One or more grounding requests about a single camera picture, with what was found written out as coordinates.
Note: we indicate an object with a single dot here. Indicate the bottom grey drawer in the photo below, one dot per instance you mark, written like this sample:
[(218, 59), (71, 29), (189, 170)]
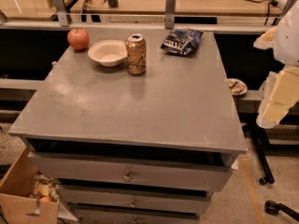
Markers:
[(124, 215)]

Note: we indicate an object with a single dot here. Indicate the left metal bracket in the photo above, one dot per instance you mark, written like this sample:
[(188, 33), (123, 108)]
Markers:
[(62, 13)]

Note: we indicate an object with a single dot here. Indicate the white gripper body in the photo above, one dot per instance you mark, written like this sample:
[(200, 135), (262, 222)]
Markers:
[(288, 41)]

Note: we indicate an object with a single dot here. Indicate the black caster wheel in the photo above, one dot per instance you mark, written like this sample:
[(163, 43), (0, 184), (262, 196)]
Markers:
[(273, 208)]

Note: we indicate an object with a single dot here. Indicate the cardboard box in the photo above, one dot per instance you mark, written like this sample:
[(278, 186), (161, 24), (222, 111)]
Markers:
[(15, 189)]

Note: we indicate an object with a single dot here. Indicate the metal bracket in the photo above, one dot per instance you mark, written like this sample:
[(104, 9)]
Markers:
[(62, 13), (169, 15)]

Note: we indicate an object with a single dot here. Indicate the orange soda can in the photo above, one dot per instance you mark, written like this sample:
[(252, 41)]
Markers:
[(136, 54)]

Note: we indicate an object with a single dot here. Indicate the grey drawer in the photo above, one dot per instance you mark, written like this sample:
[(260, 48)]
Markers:
[(124, 215), (131, 172), (134, 199)]

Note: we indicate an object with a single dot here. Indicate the grey drawer cabinet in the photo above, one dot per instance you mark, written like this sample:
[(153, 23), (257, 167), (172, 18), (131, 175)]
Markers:
[(180, 111)]

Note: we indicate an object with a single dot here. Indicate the white paper bowl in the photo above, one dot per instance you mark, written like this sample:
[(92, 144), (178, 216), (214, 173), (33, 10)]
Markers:
[(109, 53)]

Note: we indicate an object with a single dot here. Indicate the small plate with food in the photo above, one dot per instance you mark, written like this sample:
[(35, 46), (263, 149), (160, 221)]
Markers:
[(237, 86)]

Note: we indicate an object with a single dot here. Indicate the middle metal bracket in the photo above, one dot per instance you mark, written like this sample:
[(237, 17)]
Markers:
[(169, 15)]

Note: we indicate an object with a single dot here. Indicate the red apple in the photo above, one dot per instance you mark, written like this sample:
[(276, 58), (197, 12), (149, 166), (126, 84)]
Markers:
[(78, 39)]

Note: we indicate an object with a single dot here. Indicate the blue chip bag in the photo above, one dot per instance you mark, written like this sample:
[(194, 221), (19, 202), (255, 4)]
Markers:
[(182, 41)]

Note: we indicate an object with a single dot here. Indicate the middle grey drawer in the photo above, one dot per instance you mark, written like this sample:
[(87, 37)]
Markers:
[(134, 199)]

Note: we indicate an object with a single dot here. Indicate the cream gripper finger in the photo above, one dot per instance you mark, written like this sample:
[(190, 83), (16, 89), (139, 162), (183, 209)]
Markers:
[(266, 40), (280, 94)]

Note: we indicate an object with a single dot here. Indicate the black chair leg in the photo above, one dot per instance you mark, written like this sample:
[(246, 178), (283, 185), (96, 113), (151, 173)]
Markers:
[(268, 177)]

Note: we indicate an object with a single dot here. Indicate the top grey drawer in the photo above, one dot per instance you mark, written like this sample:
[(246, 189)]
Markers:
[(131, 172)]

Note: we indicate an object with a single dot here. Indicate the items in cardboard box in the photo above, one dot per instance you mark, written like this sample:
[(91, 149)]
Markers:
[(43, 190)]

